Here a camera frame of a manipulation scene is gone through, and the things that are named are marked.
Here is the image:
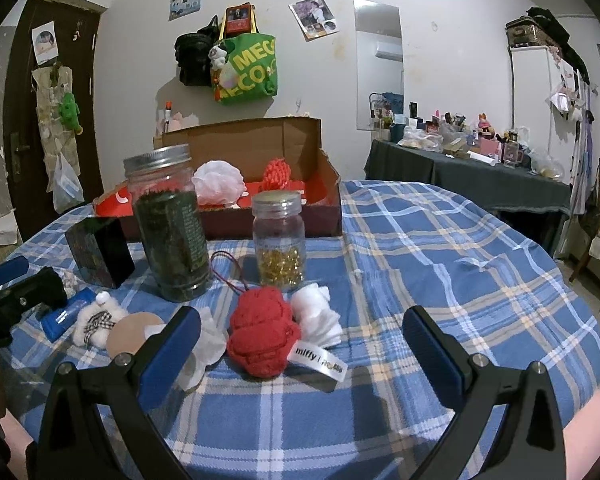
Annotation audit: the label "black clothing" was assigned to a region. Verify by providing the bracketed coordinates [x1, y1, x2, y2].
[526, 6, 588, 68]

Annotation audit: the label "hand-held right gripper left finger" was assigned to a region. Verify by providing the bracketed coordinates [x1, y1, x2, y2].
[39, 305, 202, 480]

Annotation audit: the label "black bag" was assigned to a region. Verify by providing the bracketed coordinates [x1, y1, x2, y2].
[174, 15, 221, 88]

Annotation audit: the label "red knitted ball with ribbon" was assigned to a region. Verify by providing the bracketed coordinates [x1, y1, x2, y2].
[209, 251, 349, 385]

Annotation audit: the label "row of cosmetics bottles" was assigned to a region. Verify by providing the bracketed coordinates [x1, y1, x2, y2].
[370, 92, 566, 181]

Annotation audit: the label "blue plaid blanket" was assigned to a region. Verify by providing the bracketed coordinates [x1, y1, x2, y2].
[0, 180, 600, 480]

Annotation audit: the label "hanging clothes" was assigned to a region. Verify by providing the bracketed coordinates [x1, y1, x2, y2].
[550, 60, 600, 241]

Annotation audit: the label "patterned storage case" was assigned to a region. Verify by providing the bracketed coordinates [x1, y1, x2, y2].
[505, 16, 548, 50]

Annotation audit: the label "black and white plush toy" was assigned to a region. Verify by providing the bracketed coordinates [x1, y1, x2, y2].
[208, 42, 236, 72]

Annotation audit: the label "dark wooden door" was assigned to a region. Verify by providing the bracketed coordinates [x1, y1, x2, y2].
[2, 0, 110, 248]

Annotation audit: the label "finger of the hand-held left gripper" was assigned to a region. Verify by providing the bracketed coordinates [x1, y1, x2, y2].
[0, 266, 69, 328]
[0, 255, 30, 291]

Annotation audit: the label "hanging fabric organizer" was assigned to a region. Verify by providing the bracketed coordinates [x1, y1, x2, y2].
[31, 62, 81, 161]

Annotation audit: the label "large glass jar green leaves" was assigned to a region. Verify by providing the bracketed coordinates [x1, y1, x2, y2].
[123, 143, 212, 303]

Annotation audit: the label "green tote bag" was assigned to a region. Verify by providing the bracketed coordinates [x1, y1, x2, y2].
[211, 7, 279, 107]

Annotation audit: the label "white mesh bath pouf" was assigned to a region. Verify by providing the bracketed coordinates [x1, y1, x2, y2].
[192, 160, 248, 206]

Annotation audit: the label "photo wall poster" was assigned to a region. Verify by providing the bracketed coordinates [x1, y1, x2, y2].
[288, 0, 340, 41]

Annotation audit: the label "side table dark green cloth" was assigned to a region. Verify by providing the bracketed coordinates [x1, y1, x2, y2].
[364, 139, 573, 256]

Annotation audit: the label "blue wall poster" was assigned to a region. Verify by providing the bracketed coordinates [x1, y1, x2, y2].
[169, 0, 202, 22]

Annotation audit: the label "small glass jar gold pins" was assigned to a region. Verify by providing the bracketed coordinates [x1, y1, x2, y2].
[251, 191, 307, 291]

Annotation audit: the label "clear plastic bag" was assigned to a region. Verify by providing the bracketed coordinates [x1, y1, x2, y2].
[52, 152, 86, 214]

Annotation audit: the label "red framed picture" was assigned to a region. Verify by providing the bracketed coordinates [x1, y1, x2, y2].
[225, 4, 256, 33]

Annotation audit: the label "wall mirror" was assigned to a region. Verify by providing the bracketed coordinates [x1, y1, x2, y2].
[353, 0, 405, 133]

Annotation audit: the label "door handle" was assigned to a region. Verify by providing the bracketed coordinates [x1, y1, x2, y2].
[7, 132, 31, 176]

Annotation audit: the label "white and brown plush toy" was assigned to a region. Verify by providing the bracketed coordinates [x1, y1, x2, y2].
[72, 291, 130, 348]

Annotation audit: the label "photo print on door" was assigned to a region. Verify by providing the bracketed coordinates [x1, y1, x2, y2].
[31, 21, 59, 66]

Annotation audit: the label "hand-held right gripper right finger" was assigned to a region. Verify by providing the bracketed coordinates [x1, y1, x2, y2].
[401, 305, 566, 480]

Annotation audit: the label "beige powder puff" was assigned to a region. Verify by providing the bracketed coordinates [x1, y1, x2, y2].
[106, 312, 165, 358]

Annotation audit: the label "white wardrobe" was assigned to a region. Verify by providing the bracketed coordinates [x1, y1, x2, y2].
[510, 45, 566, 161]

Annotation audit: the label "brown cardboard box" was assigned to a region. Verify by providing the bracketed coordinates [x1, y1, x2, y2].
[92, 116, 342, 241]

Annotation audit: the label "green plush toy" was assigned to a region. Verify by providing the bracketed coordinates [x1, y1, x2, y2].
[57, 91, 85, 135]

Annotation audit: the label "red knitted pouch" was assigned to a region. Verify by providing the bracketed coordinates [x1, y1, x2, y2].
[259, 156, 308, 193]

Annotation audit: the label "floral tin box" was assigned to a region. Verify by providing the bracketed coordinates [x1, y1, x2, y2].
[65, 217, 136, 289]

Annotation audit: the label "blue cloth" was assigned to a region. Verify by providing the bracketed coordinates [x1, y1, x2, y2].
[41, 287, 98, 343]

